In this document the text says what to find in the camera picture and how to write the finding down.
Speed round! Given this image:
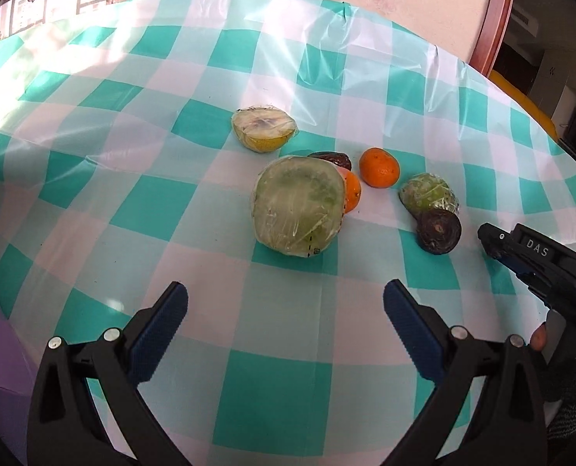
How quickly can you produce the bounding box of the dark round passion fruit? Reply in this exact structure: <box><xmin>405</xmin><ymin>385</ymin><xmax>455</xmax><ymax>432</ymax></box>
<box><xmin>416</xmin><ymin>208</ymin><xmax>461</xmax><ymax>256</ymax></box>

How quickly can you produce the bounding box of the large green melon half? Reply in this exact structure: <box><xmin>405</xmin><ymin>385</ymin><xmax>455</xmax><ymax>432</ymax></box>
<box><xmin>251</xmin><ymin>156</ymin><xmax>346</xmax><ymax>259</ymax></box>

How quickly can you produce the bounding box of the operator hand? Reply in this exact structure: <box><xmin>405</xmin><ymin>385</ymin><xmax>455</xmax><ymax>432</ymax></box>
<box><xmin>529</xmin><ymin>322</ymin><xmax>548</xmax><ymax>351</ymax></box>

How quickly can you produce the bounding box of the purple plastic box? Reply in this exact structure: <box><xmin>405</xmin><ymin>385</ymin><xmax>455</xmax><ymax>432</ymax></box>
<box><xmin>0</xmin><ymin>309</ymin><xmax>36</xmax><ymax>465</ymax></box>

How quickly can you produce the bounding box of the wrapped green apple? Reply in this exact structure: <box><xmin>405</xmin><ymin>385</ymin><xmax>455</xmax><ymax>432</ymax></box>
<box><xmin>399</xmin><ymin>172</ymin><xmax>459</xmax><ymax>218</ymax></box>

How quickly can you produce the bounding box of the mandarin beside melon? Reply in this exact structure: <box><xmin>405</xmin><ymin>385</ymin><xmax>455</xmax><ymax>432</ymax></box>
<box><xmin>337</xmin><ymin>167</ymin><xmax>362</xmax><ymax>214</ymax></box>

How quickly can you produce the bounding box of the far mandarin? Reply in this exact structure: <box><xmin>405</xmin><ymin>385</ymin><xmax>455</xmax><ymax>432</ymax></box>
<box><xmin>358</xmin><ymin>147</ymin><xmax>400</xmax><ymax>188</ymax></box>

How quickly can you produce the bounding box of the small dark wrinkled fruit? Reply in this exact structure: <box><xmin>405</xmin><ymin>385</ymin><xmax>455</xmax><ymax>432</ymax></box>
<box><xmin>309</xmin><ymin>151</ymin><xmax>352</xmax><ymax>170</ymax></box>

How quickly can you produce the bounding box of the teal white checkered tablecloth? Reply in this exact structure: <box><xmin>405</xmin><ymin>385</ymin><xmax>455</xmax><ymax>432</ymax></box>
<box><xmin>0</xmin><ymin>0</ymin><xmax>576</xmax><ymax>465</ymax></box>

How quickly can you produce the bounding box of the wrapped yellow pear half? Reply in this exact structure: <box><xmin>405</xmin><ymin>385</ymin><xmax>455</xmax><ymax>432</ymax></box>
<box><xmin>231</xmin><ymin>106</ymin><xmax>297</xmax><ymax>154</ymax></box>

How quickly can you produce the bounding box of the red wooden door frame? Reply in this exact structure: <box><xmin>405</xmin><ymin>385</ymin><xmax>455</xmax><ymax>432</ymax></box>
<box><xmin>469</xmin><ymin>0</ymin><xmax>513</xmax><ymax>77</ymax></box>

